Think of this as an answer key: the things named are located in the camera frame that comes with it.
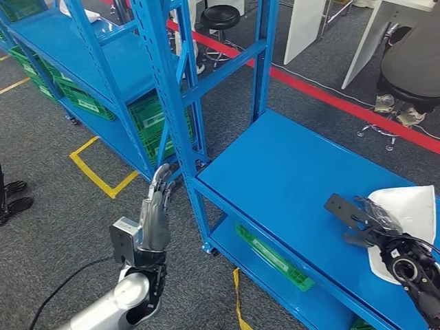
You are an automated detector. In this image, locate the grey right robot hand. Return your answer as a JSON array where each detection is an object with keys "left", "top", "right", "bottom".
[{"left": 324, "top": 193, "right": 404, "bottom": 249}]

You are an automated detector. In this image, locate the yellow floor tape strip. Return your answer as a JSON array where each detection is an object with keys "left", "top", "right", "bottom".
[{"left": 233, "top": 267, "right": 254, "bottom": 330}]

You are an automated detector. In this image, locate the white plastic shell part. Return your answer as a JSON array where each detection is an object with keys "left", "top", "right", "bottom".
[
  {"left": 367, "top": 184, "right": 438, "bottom": 285},
  {"left": 59, "top": 0, "right": 101, "bottom": 23}
]

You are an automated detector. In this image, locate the black cable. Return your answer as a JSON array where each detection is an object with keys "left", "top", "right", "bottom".
[{"left": 29, "top": 256, "right": 114, "bottom": 330}]

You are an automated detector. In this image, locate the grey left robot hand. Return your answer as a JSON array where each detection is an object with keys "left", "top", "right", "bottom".
[{"left": 139, "top": 163, "right": 176, "bottom": 253}]

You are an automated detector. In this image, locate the white desk side panel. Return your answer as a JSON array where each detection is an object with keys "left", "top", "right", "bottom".
[{"left": 283, "top": 0, "right": 326, "bottom": 65}]

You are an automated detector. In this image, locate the white desk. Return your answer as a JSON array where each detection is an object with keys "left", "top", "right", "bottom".
[{"left": 341, "top": 0, "right": 440, "bottom": 89}]

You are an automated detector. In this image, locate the yellow floor tape corner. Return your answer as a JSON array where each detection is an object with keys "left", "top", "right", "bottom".
[{"left": 69, "top": 135, "right": 139, "bottom": 200}]

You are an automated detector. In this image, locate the blue metal shelf rack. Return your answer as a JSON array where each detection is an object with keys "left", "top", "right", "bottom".
[
  {"left": 0, "top": 0, "right": 208, "bottom": 186},
  {"left": 128, "top": 0, "right": 440, "bottom": 330}
]

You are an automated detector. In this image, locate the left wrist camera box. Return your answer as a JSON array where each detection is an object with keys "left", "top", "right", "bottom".
[{"left": 109, "top": 217, "right": 143, "bottom": 267}]

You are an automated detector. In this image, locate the seated person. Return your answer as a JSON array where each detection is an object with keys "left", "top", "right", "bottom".
[{"left": 374, "top": 0, "right": 440, "bottom": 127}]

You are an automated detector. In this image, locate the black round stool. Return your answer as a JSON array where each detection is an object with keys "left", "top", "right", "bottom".
[
  {"left": 357, "top": 84, "right": 440, "bottom": 152},
  {"left": 200, "top": 4, "right": 242, "bottom": 63}
]

